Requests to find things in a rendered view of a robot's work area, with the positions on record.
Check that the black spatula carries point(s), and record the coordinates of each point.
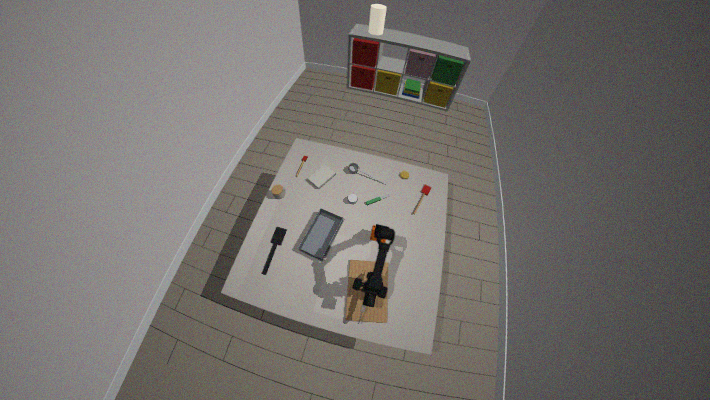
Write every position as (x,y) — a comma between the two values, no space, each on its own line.
(276,239)

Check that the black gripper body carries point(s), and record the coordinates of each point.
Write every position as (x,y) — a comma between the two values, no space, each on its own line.
(357,284)

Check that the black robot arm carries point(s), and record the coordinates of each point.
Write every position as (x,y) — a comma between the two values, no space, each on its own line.
(374,283)

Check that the brown wooden board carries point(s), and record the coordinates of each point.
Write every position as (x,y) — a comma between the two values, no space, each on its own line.
(354,301)

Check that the grey saucepan with long handle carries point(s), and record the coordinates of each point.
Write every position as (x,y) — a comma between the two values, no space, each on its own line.
(353,168)

